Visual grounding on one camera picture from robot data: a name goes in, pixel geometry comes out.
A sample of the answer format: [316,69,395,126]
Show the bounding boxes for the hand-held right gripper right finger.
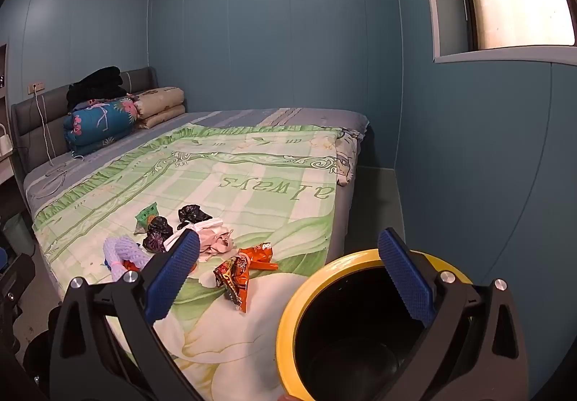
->
[378,227,528,401]

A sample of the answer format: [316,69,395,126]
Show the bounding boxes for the white charging cable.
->
[35,90,87,169]

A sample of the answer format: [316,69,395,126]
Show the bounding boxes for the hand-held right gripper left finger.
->
[49,230,212,401]

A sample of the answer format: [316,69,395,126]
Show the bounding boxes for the orange and black snack wrapper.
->
[213,256,251,314]

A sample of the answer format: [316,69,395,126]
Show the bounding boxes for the grey upholstered bed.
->
[10,66,373,401]

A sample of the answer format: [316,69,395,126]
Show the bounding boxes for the black clothing pile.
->
[67,66,133,113]

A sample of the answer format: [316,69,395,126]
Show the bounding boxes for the black patterned plastic bag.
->
[142,216,174,254]

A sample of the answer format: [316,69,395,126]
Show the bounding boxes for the white nightstand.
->
[0,153,25,185]

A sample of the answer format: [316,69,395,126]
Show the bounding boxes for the green floral blanket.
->
[34,123,348,401]

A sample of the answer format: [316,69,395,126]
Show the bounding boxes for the green snack packet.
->
[134,201,160,234]

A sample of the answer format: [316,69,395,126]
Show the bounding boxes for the yellow-rimmed black bucket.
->
[276,248,479,401]

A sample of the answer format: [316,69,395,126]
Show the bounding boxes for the light green wastebasket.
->
[4,212,36,255]

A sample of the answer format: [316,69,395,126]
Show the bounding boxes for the pink cloth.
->
[164,217,237,264]

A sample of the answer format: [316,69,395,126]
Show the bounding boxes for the purple foam net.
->
[103,236,154,280]

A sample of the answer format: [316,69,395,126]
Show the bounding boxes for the blue floral folded quilt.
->
[63,96,140,157]

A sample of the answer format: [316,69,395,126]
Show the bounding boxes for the beige stacked pillows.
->
[133,86,187,130]

